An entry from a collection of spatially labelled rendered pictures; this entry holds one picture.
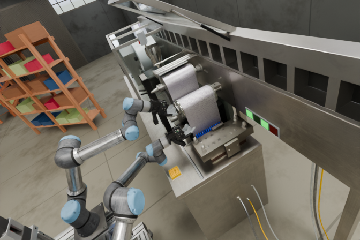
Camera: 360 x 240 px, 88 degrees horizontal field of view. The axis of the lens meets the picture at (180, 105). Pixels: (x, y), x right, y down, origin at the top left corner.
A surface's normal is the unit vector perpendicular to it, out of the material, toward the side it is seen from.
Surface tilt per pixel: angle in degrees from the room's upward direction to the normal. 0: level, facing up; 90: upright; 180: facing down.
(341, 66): 90
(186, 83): 92
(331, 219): 0
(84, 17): 90
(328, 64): 90
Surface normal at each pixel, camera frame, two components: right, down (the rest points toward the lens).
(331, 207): -0.32, -0.78
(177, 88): 0.39, 0.44
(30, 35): 0.90, -0.05
